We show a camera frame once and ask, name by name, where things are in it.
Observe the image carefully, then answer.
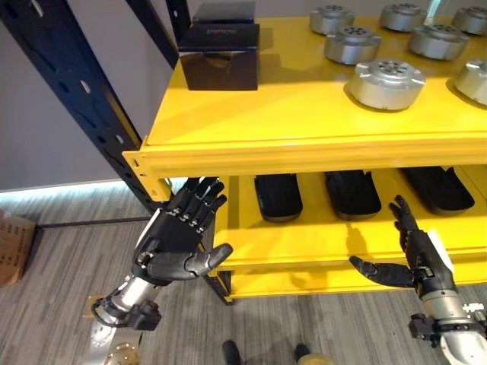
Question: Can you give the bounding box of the silver round motor part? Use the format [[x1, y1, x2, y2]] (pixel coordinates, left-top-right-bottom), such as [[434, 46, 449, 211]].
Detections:
[[379, 2, 428, 33], [454, 59, 487, 107], [451, 5, 487, 37], [323, 25, 383, 66], [308, 4, 356, 37], [348, 59, 427, 112], [409, 24, 471, 62]]

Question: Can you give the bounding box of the black glossy box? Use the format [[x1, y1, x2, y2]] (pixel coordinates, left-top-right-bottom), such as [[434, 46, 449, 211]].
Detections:
[[192, 2, 256, 26], [178, 23, 261, 92]]

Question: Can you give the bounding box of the black floor cable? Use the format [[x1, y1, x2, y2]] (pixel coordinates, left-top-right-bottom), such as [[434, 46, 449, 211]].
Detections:
[[36, 216, 156, 230]]

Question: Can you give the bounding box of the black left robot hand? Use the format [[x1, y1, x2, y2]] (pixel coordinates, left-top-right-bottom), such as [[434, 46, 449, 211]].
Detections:
[[132, 176, 234, 282]]

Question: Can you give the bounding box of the black sole-shaped part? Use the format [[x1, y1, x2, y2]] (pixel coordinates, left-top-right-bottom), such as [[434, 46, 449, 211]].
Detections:
[[253, 173, 304, 224], [323, 170, 383, 221], [398, 166, 476, 216]]

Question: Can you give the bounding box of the brown cardboard box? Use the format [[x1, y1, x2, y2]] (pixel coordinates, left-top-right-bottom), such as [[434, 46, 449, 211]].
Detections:
[[0, 208, 37, 288]]

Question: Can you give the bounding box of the yellow metal shelf rack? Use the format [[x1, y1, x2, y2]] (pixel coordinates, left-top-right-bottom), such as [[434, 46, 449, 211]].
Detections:
[[0, 0, 487, 304]]

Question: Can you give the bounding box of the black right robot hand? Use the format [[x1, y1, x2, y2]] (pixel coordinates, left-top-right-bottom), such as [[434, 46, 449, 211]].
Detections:
[[349, 195, 457, 296]]

